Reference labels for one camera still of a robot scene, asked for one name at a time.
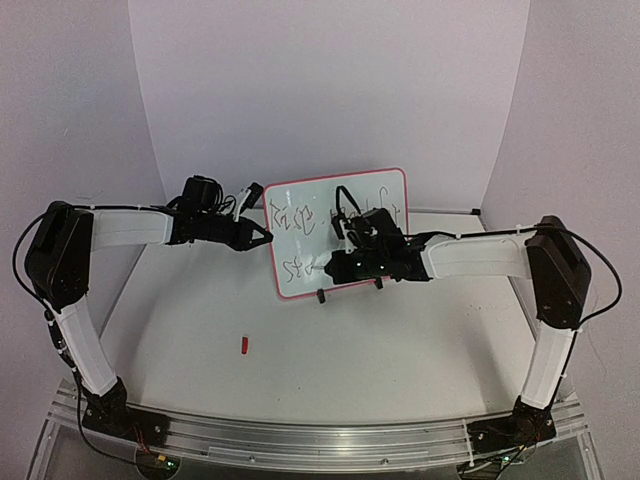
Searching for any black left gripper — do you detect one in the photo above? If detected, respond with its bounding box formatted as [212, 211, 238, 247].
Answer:
[197, 210, 272, 250]

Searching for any pink framed whiteboard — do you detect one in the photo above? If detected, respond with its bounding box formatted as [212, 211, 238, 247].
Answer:
[263, 167, 409, 300]

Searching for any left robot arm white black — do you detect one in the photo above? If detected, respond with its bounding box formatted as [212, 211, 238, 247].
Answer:
[24, 175, 273, 436]

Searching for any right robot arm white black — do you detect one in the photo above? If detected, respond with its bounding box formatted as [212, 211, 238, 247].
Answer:
[324, 208, 591, 451]

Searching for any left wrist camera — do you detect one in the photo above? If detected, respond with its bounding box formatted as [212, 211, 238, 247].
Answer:
[233, 182, 264, 221]

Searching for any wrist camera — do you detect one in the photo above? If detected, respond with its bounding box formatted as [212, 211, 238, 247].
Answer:
[331, 213, 353, 253]
[233, 182, 264, 221]

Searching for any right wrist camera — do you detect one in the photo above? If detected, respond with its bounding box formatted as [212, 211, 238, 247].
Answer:
[331, 213, 353, 253]

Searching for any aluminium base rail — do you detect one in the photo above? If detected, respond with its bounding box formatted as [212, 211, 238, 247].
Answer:
[47, 389, 596, 474]

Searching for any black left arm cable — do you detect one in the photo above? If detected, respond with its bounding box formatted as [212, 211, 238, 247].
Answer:
[12, 204, 146, 456]

